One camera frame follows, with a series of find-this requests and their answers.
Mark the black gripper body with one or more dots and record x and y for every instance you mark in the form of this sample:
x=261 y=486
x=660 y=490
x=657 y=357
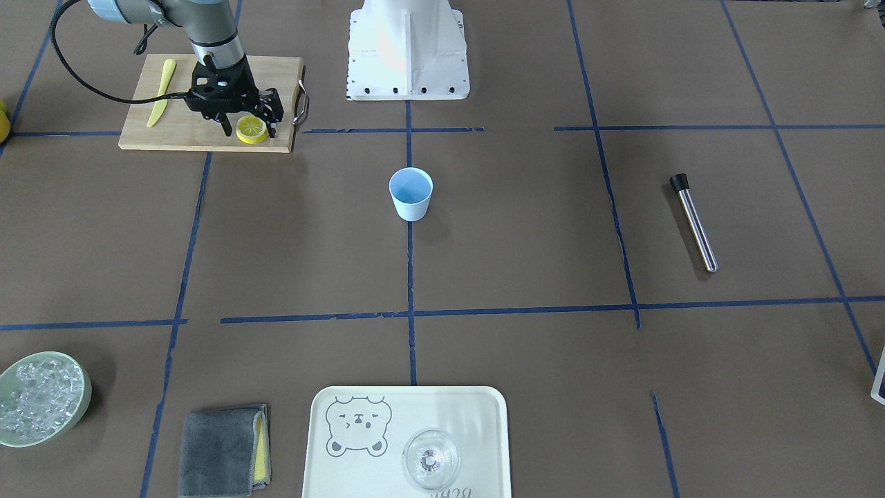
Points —
x=243 y=80

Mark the yellow lemon slice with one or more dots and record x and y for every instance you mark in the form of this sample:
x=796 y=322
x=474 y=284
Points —
x=251 y=130

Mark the steel muddler black tip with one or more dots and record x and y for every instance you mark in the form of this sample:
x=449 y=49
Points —
x=681 y=187

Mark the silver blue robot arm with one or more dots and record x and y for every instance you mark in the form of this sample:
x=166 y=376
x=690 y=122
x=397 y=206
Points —
x=209 y=25

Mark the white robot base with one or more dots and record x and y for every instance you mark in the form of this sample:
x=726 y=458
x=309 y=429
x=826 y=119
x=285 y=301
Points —
x=407 y=51

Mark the light blue cup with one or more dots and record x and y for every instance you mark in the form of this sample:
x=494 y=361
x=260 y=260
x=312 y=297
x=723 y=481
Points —
x=411 y=189

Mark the whole yellow lemon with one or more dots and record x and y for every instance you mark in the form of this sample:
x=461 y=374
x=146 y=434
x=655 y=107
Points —
x=5 y=124

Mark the wooden cutting board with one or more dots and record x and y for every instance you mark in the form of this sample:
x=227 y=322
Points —
x=180 y=129

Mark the yellow plastic knife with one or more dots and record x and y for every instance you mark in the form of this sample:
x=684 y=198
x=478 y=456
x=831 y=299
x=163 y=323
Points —
x=160 y=105

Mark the cream bear tray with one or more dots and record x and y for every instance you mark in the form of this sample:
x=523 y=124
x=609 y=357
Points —
x=357 y=434

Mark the grey folded cloth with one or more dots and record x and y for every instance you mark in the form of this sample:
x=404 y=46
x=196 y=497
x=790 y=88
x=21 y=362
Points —
x=225 y=452

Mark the green bowl of ice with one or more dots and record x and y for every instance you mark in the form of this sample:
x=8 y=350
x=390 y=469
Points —
x=43 y=396

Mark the clear wine glass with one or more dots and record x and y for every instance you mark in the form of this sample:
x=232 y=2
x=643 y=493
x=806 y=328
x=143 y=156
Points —
x=431 y=460

